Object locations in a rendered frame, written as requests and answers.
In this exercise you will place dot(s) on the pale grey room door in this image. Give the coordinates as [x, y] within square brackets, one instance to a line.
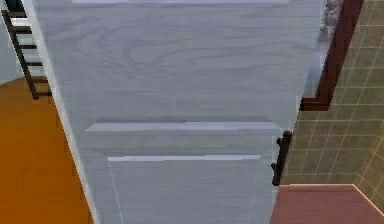
[180, 83]

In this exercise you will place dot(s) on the dark slatted chair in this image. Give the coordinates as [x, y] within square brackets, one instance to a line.
[23, 50]

